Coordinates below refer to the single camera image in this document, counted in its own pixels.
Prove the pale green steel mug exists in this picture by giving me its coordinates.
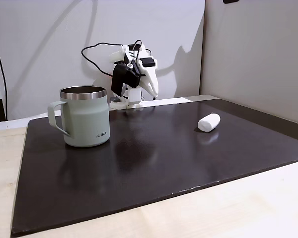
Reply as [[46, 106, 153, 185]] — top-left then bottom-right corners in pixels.
[[47, 85, 111, 148]]

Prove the black camera box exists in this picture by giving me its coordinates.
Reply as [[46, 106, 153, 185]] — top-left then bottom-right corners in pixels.
[[111, 63, 141, 97]]

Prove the black camera cable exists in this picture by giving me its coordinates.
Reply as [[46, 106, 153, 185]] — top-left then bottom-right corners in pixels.
[[81, 39, 143, 77]]

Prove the black table mat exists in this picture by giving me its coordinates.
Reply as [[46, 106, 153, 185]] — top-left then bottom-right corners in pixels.
[[10, 98, 298, 236]]

